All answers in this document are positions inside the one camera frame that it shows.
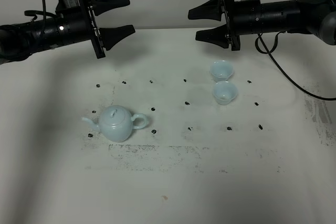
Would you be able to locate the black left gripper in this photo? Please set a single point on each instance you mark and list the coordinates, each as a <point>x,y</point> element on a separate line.
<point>77,24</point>

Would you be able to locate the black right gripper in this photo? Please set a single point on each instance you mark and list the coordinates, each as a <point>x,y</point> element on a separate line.
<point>239,15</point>

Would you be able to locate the light blue porcelain teapot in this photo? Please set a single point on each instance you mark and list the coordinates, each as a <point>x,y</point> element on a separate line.
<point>116,123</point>

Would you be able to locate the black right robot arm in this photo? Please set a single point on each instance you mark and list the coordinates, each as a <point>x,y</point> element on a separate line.
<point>316,17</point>

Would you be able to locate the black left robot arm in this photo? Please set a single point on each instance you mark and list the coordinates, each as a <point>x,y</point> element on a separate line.
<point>20,41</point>

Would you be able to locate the far light blue teacup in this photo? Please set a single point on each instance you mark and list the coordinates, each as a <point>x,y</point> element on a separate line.
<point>221,70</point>

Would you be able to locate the light blue teacup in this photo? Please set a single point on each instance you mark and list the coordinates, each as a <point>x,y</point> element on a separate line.
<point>221,70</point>
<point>224,92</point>

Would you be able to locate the near light blue teacup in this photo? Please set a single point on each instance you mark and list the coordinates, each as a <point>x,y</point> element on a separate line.
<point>224,92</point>

